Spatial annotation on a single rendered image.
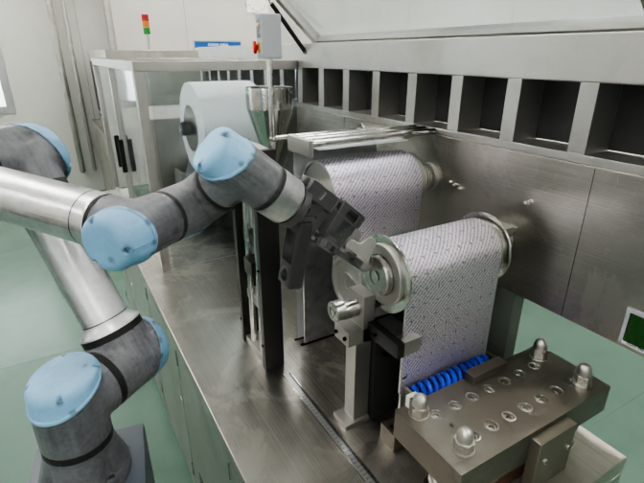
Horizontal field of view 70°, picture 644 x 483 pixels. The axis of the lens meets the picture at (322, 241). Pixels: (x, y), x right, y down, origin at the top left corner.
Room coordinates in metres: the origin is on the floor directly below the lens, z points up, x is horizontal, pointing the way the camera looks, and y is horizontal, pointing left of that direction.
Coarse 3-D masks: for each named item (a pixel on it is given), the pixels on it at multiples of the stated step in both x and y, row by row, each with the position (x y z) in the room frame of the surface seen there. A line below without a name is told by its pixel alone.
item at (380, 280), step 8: (376, 256) 0.74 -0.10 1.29; (376, 264) 0.73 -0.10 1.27; (384, 264) 0.72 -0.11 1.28; (368, 272) 0.75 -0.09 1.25; (376, 272) 0.73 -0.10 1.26; (384, 272) 0.71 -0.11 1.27; (392, 272) 0.72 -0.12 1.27; (368, 280) 0.75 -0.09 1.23; (376, 280) 0.73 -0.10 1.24; (384, 280) 0.71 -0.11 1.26; (392, 280) 0.71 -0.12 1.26; (376, 288) 0.73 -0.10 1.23; (384, 288) 0.71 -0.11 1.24; (392, 288) 0.71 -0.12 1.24
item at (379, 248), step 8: (496, 232) 0.84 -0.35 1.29; (376, 248) 0.76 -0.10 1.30; (384, 248) 0.74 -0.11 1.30; (384, 256) 0.74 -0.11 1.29; (392, 256) 0.72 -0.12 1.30; (392, 264) 0.72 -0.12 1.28; (400, 264) 0.71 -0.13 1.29; (400, 272) 0.70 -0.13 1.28; (400, 280) 0.70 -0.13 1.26; (400, 288) 0.70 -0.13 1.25; (376, 296) 0.75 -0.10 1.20; (384, 296) 0.73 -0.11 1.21; (392, 296) 0.71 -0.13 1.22; (400, 296) 0.70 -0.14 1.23; (384, 304) 0.73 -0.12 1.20; (392, 304) 0.71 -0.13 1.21
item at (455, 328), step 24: (480, 288) 0.79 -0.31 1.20; (408, 312) 0.70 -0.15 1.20; (432, 312) 0.73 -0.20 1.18; (456, 312) 0.76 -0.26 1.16; (480, 312) 0.80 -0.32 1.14; (432, 336) 0.73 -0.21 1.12; (456, 336) 0.77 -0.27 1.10; (480, 336) 0.80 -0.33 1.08; (408, 360) 0.70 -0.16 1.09; (432, 360) 0.74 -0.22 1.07; (456, 360) 0.77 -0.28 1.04; (408, 384) 0.71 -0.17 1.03
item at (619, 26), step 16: (640, 0) 0.76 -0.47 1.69; (288, 32) 1.67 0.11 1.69; (304, 32) 1.68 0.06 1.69; (448, 32) 1.15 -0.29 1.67; (464, 32) 1.11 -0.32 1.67; (480, 32) 1.07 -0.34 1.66; (496, 32) 1.03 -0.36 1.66; (512, 32) 1.00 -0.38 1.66; (528, 32) 0.96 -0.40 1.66; (544, 32) 0.93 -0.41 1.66; (560, 32) 0.91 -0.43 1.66; (576, 32) 0.88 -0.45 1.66; (592, 32) 0.86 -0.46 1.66; (304, 48) 1.69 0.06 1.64
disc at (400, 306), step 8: (376, 240) 0.77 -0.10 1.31; (384, 240) 0.75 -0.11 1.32; (392, 240) 0.73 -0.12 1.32; (392, 248) 0.73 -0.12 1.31; (400, 248) 0.72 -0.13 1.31; (400, 256) 0.71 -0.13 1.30; (408, 264) 0.70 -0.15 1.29; (408, 272) 0.69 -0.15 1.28; (408, 280) 0.69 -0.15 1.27; (368, 288) 0.78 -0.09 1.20; (408, 288) 0.69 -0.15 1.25; (408, 296) 0.69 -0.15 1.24; (400, 304) 0.70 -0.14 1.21; (392, 312) 0.72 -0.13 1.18
